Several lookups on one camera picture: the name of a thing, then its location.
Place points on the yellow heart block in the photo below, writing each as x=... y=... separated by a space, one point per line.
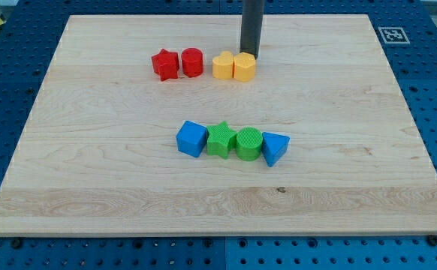
x=223 y=65

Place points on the green star block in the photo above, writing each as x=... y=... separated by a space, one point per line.
x=221 y=139

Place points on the blue cube block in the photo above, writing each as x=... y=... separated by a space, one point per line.
x=191 y=138

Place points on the green cylinder block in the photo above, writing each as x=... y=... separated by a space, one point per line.
x=249 y=144

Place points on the blue triangle block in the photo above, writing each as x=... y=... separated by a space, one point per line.
x=274 y=147

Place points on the light wooden board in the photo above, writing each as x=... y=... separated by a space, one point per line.
x=98 y=155

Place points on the yellow pentagon block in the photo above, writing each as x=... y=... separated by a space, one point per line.
x=244 y=67

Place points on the red cylinder block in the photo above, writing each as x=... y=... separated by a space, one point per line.
x=192 y=62

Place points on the red star block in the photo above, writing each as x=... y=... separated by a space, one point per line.
x=166 y=64

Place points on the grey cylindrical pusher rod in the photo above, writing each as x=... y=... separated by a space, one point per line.
x=251 y=25

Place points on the white fiducial marker tag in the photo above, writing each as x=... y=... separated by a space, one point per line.
x=393 y=35

